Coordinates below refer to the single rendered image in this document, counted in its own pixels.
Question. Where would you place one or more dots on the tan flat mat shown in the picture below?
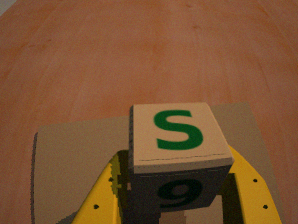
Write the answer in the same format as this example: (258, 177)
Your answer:
(70, 157)

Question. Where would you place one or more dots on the beige letter block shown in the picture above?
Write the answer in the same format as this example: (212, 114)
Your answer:
(178, 157)

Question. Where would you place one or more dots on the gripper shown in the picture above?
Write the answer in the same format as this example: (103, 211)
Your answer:
(245, 196)

